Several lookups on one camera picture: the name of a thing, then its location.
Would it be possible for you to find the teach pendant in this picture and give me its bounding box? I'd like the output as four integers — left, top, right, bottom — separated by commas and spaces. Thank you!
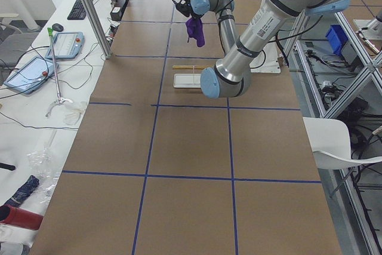
4, 56, 54, 94
50, 32, 84, 60

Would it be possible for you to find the aluminium frame post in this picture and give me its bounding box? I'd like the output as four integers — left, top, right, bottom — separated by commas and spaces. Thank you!
81, 0, 111, 59

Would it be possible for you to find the teach pendant far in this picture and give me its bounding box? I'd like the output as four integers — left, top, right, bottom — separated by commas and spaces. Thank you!
50, 32, 84, 60

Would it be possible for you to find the purple towel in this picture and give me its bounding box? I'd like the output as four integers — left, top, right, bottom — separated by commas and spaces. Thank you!
186, 17, 205, 47

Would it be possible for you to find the blue storage bin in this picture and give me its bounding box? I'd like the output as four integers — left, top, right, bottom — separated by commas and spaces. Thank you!
325, 24, 349, 56

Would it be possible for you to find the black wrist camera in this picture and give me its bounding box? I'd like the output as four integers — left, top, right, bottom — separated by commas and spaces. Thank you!
172, 0, 192, 17

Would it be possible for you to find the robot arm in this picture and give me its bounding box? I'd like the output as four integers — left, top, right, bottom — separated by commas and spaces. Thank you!
190, 0, 350, 99

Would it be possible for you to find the white rack base tray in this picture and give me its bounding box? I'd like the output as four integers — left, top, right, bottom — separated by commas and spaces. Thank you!
173, 73, 201, 88

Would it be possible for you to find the white chair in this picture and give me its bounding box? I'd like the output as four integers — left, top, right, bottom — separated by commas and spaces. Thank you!
303, 117, 381, 170

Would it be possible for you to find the black power adapter box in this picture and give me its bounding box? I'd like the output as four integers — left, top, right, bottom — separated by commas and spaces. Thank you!
110, 0, 127, 21

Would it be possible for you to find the black computer mouse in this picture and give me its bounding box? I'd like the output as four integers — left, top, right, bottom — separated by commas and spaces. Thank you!
51, 23, 64, 32

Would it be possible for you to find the black keyboard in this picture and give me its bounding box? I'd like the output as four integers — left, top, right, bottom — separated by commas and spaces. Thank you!
67, 0, 87, 20

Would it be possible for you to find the grabber reach tool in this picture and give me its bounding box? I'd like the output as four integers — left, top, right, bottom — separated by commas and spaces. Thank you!
45, 27, 73, 118

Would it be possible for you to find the teach pendant near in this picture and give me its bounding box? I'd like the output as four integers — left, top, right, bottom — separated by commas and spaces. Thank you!
4, 56, 54, 94

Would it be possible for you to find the red cylinder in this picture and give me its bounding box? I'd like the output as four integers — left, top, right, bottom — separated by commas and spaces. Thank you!
1, 205, 44, 231

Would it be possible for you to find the wooden rack rod near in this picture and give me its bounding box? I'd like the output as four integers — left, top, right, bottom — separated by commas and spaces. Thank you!
172, 65, 211, 70

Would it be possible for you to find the crumpled clear plastic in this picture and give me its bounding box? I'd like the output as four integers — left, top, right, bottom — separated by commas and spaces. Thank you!
27, 148, 60, 202

